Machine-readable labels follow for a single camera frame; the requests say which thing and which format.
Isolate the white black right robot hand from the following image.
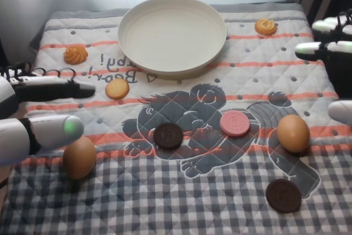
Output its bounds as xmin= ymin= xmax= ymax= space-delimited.
xmin=294 ymin=9 xmax=352 ymax=132

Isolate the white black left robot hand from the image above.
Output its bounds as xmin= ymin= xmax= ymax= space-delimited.
xmin=0 ymin=63 xmax=96 ymax=167

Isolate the brown egg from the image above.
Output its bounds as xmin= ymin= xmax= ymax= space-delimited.
xmin=277 ymin=114 xmax=311 ymax=154
xmin=62 ymin=135 xmax=97 ymax=180

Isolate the round white plate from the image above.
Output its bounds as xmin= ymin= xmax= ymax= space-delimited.
xmin=117 ymin=0 xmax=228 ymax=78

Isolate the swirl butter cookie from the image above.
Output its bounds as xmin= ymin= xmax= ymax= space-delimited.
xmin=254 ymin=18 xmax=278 ymax=36
xmin=63 ymin=46 xmax=89 ymax=65

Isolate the round flat butter cookie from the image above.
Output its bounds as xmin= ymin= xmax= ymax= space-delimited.
xmin=105 ymin=78 xmax=130 ymax=100

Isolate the pink sandwich cookie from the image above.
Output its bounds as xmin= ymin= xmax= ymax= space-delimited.
xmin=219 ymin=110 xmax=251 ymax=138

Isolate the dark chocolate sandwich cookie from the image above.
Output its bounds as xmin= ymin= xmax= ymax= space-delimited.
xmin=265 ymin=178 xmax=303 ymax=214
xmin=153 ymin=123 xmax=184 ymax=150

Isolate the grey quilt with bear print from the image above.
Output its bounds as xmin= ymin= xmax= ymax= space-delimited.
xmin=5 ymin=2 xmax=352 ymax=235

